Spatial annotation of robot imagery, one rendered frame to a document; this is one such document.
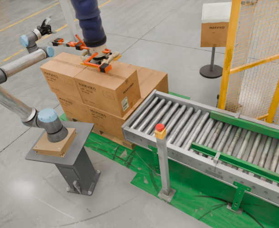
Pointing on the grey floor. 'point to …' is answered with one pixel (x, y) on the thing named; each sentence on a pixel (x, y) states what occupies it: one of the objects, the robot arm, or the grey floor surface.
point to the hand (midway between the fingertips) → (53, 23)
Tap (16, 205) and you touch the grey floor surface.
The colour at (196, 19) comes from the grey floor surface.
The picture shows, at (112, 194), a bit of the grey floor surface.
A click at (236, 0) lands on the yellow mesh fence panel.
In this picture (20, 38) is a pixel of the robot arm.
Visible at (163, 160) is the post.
